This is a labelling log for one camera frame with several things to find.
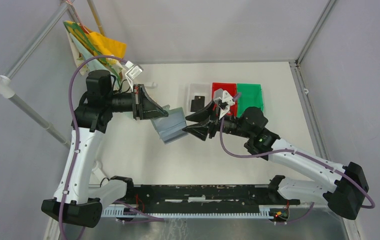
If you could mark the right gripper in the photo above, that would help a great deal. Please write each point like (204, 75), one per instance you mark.
(201, 130)

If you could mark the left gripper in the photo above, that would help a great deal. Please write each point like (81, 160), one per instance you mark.
(144, 106)

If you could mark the black credit card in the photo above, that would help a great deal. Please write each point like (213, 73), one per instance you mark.
(196, 106)

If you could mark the dark grey credit card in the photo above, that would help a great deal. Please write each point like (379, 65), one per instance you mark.
(199, 98)

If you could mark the green leather card holder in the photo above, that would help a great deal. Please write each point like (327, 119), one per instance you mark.
(170, 124)

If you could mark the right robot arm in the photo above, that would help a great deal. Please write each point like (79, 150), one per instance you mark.
(343, 188)

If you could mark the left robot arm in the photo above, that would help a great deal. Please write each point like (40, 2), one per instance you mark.
(75, 202)

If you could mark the clear plastic bin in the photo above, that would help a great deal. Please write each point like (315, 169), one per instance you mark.
(193, 89)

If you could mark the red plastic bin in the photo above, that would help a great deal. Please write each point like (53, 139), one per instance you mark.
(231, 88)

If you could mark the green plastic bin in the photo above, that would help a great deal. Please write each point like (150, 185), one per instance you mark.
(251, 96)

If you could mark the patterned cloth bags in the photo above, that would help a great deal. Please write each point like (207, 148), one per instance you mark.
(85, 44)

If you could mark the white pipe pole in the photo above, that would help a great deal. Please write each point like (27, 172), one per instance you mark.
(8, 93)

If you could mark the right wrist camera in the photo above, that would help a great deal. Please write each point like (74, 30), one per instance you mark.
(225, 101)

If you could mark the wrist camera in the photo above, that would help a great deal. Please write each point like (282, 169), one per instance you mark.
(225, 101)
(132, 72)

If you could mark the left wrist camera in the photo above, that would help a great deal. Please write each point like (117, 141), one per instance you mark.
(132, 72)

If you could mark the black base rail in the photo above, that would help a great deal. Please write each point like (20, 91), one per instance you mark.
(204, 199)

